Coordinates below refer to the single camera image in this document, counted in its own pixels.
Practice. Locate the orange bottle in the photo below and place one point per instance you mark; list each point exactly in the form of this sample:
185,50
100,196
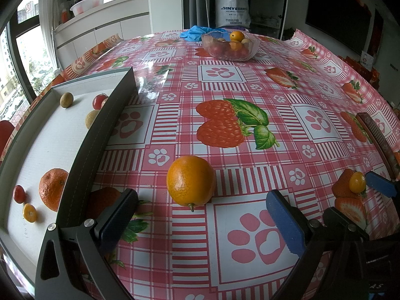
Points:
64,15

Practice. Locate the brown longan fruit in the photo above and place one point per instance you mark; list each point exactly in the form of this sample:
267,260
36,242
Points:
91,119
66,100

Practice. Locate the white plastic bag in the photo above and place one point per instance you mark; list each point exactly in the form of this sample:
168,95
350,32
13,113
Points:
232,11

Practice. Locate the dark brown chair back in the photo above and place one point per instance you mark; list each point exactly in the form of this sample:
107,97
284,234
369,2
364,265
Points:
378,137

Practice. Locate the red cherry tomato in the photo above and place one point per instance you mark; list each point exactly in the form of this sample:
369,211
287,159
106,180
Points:
98,100
19,193

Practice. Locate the grey tray with white inside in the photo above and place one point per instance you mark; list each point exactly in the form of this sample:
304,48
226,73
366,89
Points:
47,137

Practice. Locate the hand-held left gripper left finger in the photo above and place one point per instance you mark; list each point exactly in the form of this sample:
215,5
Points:
115,222

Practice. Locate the white counter cabinet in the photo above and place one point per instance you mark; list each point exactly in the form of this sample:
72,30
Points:
103,28

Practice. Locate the red checked strawberry tablecloth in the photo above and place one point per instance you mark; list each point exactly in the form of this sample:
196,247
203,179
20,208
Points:
275,100

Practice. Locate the grey curtain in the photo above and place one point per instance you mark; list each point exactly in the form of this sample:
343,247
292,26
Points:
195,0

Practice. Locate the dark shelving unit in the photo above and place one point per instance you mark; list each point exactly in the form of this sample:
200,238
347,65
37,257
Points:
268,6

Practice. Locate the blue cloth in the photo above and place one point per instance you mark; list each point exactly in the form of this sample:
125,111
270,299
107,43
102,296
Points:
200,32

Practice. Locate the white basin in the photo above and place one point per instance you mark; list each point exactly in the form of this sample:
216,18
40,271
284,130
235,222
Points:
87,3

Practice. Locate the large orange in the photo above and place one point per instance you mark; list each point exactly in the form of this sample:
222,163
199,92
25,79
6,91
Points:
190,182

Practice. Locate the black screen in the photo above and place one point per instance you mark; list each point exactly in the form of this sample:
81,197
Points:
337,15

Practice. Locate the red cardboard boxes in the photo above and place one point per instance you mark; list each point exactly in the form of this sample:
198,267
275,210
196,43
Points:
362,68

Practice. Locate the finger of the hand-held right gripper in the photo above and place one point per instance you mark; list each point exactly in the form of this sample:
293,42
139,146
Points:
381,182

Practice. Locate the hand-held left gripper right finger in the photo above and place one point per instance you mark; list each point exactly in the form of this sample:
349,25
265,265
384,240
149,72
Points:
287,225

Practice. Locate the mandarin orange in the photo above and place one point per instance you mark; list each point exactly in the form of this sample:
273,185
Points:
51,189

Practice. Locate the clear glass bowl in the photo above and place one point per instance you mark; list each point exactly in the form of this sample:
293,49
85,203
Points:
218,51

